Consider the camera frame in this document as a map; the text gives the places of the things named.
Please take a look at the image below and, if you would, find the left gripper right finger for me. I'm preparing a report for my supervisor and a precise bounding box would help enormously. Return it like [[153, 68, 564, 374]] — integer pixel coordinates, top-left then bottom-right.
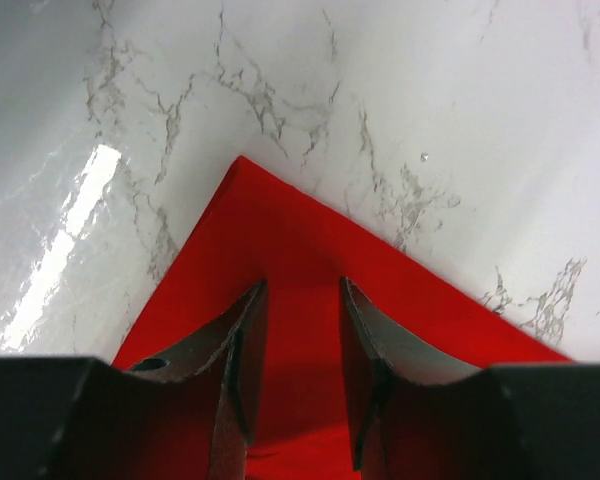
[[339, 277, 480, 473]]

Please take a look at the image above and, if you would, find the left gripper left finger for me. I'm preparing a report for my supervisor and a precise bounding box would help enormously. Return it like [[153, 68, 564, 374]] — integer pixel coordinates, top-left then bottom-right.
[[128, 280, 268, 479]]

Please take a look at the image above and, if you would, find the red t shirt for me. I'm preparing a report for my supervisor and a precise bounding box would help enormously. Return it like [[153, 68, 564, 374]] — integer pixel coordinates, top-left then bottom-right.
[[113, 157, 560, 479]]

